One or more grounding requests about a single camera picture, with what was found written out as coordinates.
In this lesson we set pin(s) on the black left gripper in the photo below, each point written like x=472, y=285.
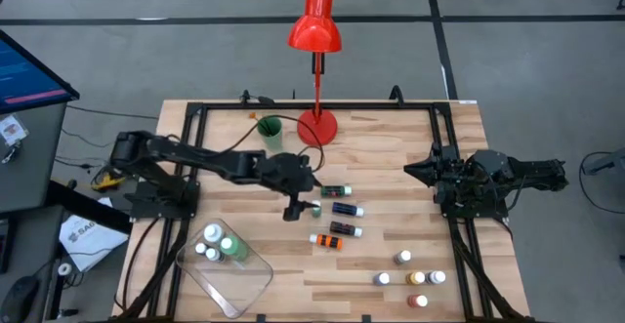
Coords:
x=288, y=174

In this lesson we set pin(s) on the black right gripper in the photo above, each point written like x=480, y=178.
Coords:
x=454, y=176

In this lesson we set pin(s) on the small bright green paint bottle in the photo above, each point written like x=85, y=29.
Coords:
x=316, y=212

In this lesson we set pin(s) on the dark green paint bottle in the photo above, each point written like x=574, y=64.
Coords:
x=334, y=191

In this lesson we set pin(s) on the blue paint bottle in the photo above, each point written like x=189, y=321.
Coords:
x=346, y=210

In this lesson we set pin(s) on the orange paint bottle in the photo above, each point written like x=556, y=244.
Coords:
x=328, y=241

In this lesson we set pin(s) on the brown paint bottle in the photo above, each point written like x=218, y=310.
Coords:
x=344, y=229

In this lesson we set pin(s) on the large green paint bottle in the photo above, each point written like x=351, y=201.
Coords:
x=234, y=250

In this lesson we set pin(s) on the thin paintbrush with gold ferrule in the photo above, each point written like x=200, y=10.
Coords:
x=266, y=127

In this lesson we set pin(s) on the wide orange bristle paintbrush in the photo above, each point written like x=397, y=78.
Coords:
x=252, y=116

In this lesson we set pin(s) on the black paint bottle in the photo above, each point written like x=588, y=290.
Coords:
x=213, y=254

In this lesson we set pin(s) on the small white paint bottle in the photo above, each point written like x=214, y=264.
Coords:
x=200, y=248

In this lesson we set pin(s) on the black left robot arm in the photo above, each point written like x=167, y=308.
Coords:
x=195, y=154

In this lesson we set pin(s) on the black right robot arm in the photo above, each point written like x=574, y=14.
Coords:
x=532, y=172

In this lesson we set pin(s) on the grey paint bottle dark label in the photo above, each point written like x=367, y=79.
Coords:
x=403, y=256

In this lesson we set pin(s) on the pale grey paint bottle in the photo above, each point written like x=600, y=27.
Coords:
x=436, y=277

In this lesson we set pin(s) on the yellow paint bottle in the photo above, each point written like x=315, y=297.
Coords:
x=415, y=277

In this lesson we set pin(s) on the purple paint bottle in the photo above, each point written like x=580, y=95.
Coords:
x=381, y=278

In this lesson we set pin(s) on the red paint bottle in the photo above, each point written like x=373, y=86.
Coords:
x=418, y=301

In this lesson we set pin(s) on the green plastic cup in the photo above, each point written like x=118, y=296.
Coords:
x=273, y=142

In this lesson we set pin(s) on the clear plastic bin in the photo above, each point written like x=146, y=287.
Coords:
x=229, y=284

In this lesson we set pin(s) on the red desk lamp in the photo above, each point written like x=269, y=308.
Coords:
x=315, y=30

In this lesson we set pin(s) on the black desk support bar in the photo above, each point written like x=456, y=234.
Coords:
x=88, y=211

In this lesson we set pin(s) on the white printed paper sheet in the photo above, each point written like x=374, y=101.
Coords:
x=90, y=240

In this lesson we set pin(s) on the white tape roll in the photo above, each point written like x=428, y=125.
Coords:
x=65, y=264

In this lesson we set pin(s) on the grey desk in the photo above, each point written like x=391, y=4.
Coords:
x=34, y=176

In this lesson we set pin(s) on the black computer mouse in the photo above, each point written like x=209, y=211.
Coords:
x=19, y=298

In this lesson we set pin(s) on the ID badge card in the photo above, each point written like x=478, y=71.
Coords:
x=12, y=130

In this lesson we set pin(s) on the computer monitor blue screen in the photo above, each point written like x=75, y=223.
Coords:
x=29, y=79

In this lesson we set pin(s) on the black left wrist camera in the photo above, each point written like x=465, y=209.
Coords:
x=293, y=213

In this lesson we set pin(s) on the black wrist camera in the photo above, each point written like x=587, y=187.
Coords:
x=293, y=213
x=440, y=196

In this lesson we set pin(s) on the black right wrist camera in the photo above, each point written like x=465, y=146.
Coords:
x=440, y=196

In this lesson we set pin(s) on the black frame clamp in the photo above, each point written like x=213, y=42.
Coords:
x=245, y=97
x=396, y=93

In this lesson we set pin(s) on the black aluminium table frame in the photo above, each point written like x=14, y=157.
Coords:
x=351, y=105

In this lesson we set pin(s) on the black frame clip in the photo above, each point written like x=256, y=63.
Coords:
x=261, y=319
x=366, y=319

